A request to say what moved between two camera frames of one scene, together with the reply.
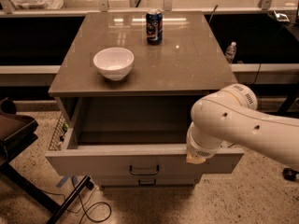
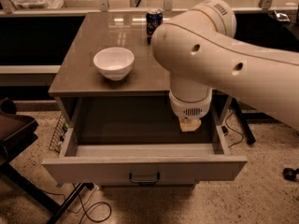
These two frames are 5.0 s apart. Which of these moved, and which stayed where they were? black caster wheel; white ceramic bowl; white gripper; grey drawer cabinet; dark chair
Moved: white gripper
Stayed: white ceramic bowl; dark chair; black caster wheel; grey drawer cabinet
